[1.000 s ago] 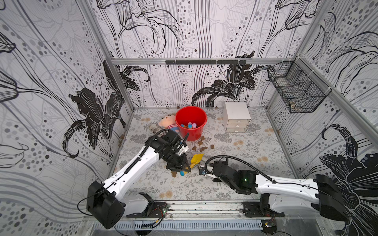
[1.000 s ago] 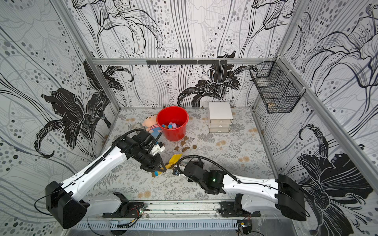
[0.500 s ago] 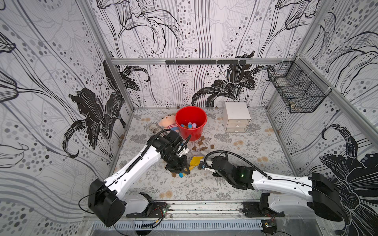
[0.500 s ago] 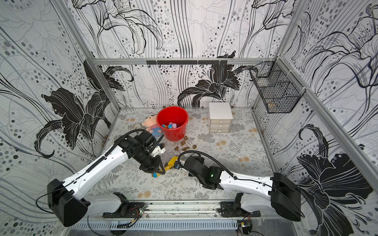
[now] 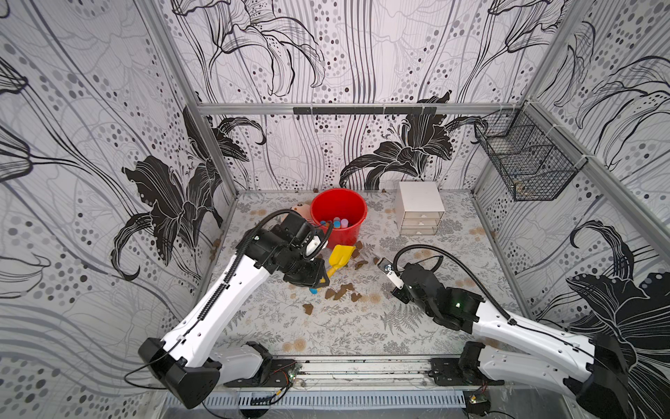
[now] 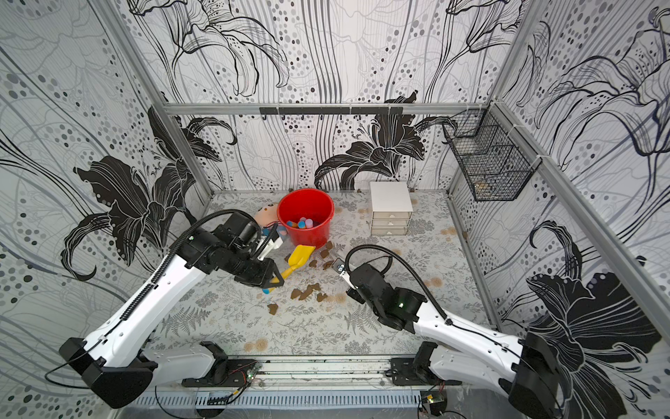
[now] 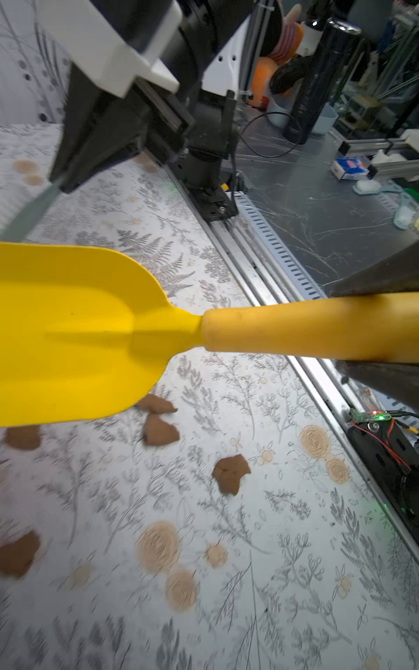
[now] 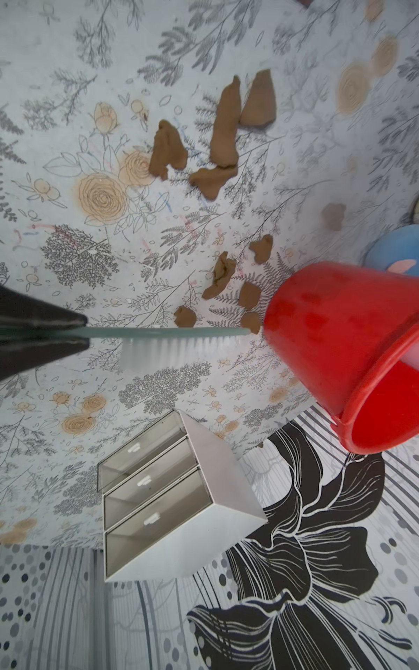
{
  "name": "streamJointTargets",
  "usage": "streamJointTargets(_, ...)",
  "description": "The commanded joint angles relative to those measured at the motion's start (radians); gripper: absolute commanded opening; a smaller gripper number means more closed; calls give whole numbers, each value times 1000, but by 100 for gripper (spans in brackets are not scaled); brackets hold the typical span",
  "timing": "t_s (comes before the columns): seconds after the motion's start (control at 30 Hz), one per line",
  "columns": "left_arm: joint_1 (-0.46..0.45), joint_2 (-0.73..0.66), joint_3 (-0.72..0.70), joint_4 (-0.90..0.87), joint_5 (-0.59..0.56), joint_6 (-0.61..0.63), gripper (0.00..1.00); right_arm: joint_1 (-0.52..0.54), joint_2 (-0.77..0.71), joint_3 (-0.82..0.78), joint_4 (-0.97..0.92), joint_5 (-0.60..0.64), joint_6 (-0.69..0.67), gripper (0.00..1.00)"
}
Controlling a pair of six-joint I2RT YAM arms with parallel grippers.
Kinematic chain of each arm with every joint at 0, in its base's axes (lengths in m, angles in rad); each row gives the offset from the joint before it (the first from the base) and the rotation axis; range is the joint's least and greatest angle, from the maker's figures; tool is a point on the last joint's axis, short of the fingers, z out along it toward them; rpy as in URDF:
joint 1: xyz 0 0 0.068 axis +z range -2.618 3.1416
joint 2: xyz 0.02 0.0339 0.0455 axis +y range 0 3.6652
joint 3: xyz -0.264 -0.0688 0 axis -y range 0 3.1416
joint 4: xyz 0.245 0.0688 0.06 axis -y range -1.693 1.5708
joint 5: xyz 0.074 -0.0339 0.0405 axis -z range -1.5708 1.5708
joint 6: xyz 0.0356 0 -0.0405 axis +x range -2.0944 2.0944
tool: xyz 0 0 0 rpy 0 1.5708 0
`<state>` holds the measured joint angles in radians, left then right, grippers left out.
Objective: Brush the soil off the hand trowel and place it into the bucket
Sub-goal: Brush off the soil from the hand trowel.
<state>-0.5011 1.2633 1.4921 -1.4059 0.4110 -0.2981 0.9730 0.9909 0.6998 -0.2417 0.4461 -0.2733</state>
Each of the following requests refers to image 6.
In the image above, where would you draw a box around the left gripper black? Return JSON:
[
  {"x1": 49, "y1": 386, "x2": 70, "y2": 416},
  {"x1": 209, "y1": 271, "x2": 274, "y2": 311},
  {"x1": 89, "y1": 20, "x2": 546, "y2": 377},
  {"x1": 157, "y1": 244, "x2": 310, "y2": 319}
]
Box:
[{"x1": 212, "y1": 242, "x2": 284, "y2": 286}]

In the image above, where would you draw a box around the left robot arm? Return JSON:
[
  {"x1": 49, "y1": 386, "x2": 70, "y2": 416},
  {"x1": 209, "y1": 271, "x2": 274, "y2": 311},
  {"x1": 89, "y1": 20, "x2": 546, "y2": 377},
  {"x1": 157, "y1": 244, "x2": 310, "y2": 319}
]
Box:
[{"x1": 59, "y1": 209, "x2": 284, "y2": 409}]

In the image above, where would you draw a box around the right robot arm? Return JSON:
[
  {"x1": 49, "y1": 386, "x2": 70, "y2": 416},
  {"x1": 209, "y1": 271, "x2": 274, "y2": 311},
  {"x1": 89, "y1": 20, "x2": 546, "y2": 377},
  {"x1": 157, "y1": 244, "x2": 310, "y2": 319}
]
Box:
[{"x1": 333, "y1": 261, "x2": 565, "y2": 418}]

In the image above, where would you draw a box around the red plastic bucket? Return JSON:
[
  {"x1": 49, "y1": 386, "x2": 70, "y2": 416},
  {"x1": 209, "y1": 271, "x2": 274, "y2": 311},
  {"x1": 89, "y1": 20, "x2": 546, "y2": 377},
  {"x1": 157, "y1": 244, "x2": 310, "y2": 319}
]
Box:
[{"x1": 277, "y1": 189, "x2": 335, "y2": 249}]

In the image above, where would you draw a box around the plush doll toy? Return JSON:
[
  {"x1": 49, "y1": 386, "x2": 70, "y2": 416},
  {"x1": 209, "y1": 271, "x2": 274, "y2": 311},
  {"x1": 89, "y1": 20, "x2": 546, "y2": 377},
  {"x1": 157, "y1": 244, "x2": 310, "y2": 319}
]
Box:
[{"x1": 254, "y1": 203, "x2": 287, "y2": 237}]

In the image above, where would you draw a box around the white mini drawer cabinet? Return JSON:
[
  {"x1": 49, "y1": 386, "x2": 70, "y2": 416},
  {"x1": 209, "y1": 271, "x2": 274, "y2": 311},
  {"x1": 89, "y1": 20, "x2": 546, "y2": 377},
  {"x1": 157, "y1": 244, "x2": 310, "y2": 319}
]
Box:
[{"x1": 370, "y1": 182, "x2": 414, "y2": 236}]

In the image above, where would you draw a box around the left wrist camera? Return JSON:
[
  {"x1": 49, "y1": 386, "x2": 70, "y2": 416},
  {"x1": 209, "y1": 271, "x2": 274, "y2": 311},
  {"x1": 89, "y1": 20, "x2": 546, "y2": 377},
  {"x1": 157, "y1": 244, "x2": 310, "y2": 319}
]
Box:
[{"x1": 255, "y1": 223, "x2": 286, "y2": 261}]

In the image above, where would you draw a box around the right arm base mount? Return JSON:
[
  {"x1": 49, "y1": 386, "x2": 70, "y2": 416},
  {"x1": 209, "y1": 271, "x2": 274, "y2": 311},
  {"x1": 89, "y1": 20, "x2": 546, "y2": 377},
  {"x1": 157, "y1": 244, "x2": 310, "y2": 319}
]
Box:
[{"x1": 385, "y1": 341, "x2": 462, "y2": 387}]

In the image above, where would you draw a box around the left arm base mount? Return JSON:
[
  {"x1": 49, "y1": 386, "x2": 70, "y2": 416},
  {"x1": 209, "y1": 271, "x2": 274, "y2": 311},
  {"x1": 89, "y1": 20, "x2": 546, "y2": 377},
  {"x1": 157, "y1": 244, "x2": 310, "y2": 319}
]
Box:
[{"x1": 181, "y1": 341, "x2": 259, "y2": 389}]

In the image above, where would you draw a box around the black wire wall basket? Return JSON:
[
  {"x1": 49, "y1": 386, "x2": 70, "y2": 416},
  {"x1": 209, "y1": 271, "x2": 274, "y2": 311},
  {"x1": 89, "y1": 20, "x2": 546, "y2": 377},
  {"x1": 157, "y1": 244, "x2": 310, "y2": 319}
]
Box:
[{"x1": 441, "y1": 104, "x2": 535, "y2": 202}]

